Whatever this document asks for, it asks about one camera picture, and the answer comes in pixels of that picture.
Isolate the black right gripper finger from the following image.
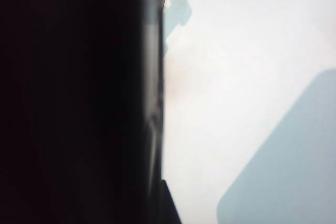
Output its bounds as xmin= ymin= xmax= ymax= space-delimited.
xmin=160 ymin=179 xmax=183 ymax=224

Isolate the black smartphone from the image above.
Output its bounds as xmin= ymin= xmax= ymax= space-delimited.
xmin=0 ymin=0 xmax=169 ymax=224

